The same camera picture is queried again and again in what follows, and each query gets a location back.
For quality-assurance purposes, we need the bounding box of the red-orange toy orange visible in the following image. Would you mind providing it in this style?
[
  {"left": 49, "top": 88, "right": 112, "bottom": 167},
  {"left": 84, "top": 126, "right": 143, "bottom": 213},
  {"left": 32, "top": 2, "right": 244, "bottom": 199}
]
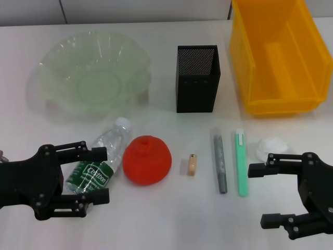
[{"left": 122, "top": 134, "right": 172, "bottom": 186}]

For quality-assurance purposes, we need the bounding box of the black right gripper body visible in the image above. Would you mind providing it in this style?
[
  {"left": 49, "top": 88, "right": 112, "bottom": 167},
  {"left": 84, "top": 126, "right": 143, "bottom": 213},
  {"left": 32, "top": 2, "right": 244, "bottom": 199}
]
[{"left": 298, "top": 152, "right": 333, "bottom": 222}]

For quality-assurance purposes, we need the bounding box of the translucent green fruit plate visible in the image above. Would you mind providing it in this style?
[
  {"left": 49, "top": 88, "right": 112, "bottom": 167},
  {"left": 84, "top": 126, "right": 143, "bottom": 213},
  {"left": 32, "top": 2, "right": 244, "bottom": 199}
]
[{"left": 25, "top": 31, "right": 153, "bottom": 120}]

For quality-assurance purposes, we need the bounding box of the black mesh pen holder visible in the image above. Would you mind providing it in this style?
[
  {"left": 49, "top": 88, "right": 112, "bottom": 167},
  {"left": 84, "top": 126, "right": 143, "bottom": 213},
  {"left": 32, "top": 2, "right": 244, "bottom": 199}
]
[{"left": 176, "top": 45, "right": 221, "bottom": 114}]

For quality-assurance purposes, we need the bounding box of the yellow plastic bin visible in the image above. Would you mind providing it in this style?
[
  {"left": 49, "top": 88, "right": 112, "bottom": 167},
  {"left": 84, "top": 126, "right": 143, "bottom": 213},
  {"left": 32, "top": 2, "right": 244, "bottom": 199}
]
[{"left": 228, "top": 0, "right": 333, "bottom": 117}]

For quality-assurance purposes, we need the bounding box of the grey glitter pen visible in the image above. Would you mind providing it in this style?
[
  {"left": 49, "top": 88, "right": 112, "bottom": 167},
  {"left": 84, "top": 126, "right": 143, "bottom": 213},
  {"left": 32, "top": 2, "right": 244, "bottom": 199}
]
[{"left": 212, "top": 127, "right": 228, "bottom": 195}]

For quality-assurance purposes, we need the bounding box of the white paper ball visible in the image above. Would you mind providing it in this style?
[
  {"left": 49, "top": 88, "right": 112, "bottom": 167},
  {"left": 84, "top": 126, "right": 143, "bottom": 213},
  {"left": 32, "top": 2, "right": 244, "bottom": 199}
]
[{"left": 255, "top": 137, "right": 294, "bottom": 158}]

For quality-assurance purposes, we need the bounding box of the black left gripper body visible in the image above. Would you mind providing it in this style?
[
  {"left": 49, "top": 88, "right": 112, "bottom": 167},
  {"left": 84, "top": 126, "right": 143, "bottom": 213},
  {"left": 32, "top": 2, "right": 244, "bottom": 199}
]
[{"left": 0, "top": 145, "right": 65, "bottom": 221}]

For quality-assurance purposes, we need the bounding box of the clear bottle with green label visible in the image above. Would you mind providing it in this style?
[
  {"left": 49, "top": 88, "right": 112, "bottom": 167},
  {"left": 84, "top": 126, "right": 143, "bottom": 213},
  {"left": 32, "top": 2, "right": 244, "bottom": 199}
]
[{"left": 64, "top": 117, "right": 134, "bottom": 195}]

